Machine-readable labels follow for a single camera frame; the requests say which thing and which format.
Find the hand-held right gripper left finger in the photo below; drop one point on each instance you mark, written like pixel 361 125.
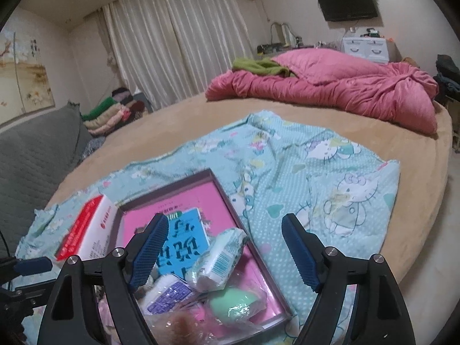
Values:
pixel 149 251

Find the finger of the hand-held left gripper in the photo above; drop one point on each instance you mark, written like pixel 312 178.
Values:
pixel 34 266
pixel 28 289

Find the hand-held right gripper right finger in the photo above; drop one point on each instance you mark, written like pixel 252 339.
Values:
pixel 302 255

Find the white purple wipes packet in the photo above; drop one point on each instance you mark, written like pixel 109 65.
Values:
pixel 169 294

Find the green leaf tissue pack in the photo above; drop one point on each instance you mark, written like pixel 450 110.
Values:
pixel 219 258

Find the pink shallow box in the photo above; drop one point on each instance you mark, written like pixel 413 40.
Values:
pixel 215 205

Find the clear bag with brown item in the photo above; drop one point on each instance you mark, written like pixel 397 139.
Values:
pixel 187 327

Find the green sponge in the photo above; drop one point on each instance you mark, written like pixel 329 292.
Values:
pixel 233 305

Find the red tissue box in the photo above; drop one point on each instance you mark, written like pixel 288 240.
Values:
pixel 88 226

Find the blue cartoon cat blanket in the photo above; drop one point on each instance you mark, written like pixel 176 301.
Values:
pixel 323 187

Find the dark patterned cloth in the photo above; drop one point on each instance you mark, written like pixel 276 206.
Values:
pixel 91 149

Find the pile of folded clothes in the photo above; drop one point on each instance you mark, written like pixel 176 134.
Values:
pixel 107 118

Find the pink quilt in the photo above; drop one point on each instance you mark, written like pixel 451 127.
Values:
pixel 359 100

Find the pink pillow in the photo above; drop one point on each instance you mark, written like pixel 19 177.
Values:
pixel 323 64

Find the green cloth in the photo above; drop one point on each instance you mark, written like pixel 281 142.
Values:
pixel 258 66

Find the white curtains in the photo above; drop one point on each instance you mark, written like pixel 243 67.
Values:
pixel 179 43

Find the white drawer cabinet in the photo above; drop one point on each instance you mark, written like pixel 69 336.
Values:
pixel 364 50

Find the curved mirror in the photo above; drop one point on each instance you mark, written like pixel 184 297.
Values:
pixel 280 34

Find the dark clothes pile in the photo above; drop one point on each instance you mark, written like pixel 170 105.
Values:
pixel 449 75

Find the wall painting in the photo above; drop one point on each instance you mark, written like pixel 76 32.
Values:
pixel 25 75

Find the black wall television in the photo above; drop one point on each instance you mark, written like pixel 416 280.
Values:
pixel 346 0

